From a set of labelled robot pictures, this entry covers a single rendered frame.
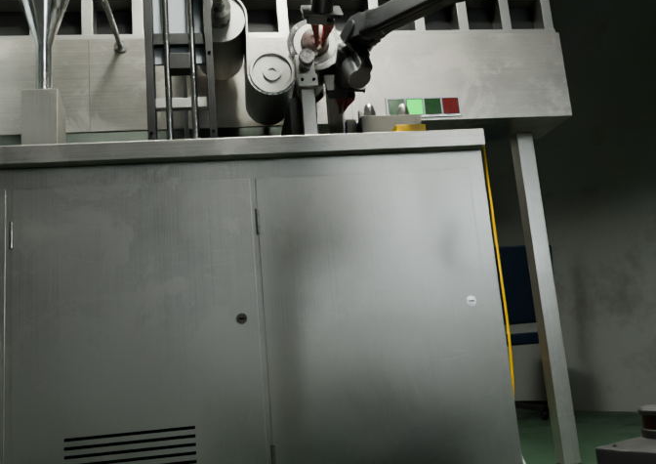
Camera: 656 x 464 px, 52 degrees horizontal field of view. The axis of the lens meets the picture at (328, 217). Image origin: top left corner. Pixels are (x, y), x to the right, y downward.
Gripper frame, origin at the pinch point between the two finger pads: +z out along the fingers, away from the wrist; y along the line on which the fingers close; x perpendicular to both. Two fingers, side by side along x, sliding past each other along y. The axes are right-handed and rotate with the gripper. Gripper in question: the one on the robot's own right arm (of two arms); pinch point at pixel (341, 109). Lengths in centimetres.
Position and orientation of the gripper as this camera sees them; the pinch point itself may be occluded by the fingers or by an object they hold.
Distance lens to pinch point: 183.6
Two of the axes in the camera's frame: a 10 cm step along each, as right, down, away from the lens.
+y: 9.9, -0.5, 1.5
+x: -1.4, -7.4, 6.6
